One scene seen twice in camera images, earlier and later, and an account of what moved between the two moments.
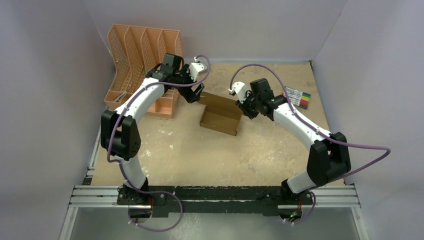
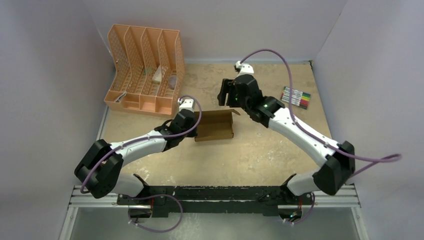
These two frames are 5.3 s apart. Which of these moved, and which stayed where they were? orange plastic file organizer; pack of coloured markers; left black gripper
Moved: left black gripper
Stayed: pack of coloured markers; orange plastic file organizer
